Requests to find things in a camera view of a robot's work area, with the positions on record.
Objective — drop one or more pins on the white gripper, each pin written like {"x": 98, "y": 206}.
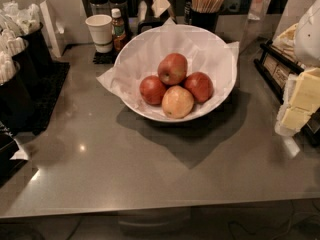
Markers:
{"x": 309, "y": 39}

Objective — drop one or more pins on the right red apple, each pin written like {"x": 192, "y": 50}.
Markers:
{"x": 200, "y": 86}

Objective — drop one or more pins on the red apple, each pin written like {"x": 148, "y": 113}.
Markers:
{"x": 200, "y": 86}
{"x": 152, "y": 90}
{"x": 173, "y": 69}

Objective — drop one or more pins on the yellow front apple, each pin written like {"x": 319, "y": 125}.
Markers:
{"x": 177, "y": 102}

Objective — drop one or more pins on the top red apple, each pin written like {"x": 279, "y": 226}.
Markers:
{"x": 173, "y": 69}

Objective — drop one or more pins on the left red apple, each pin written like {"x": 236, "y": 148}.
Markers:
{"x": 152, "y": 90}

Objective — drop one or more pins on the white bowl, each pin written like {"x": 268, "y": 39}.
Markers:
{"x": 206, "y": 57}

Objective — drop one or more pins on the black condiment rack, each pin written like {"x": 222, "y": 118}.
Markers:
{"x": 275, "y": 66}

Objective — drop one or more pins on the black cup of stir sticks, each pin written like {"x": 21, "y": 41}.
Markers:
{"x": 205, "y": 13}

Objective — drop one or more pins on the white paper liner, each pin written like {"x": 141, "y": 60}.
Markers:
{"x": 146, "y": 54}

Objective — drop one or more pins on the black napkin holder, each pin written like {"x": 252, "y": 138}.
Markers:
{"x": 153, "y": 13}

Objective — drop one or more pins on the small sauce bottle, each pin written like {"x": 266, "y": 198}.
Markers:
{"x": 119, "y": 32}

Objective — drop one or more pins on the white paper cup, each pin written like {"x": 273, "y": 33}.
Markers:
{"x": 100, "y": 28}

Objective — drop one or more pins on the black mat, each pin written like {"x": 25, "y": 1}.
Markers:
{"x": 46, "y": 97}

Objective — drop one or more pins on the black cutlery holder back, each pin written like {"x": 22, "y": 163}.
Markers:
{"x": 25, "y": 23}

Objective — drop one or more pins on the black cutlery holder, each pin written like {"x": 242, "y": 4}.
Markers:
{"x": 16, "y": 106}
{"x": 17, "y": 48}
{"x": 25, "y": 23}

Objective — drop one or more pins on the black cutlery holder middle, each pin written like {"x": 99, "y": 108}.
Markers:
{"x": 17, "y": 48}

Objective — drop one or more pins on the black cutlery holder front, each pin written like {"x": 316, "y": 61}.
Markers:
{"x": 16, "y": 106}

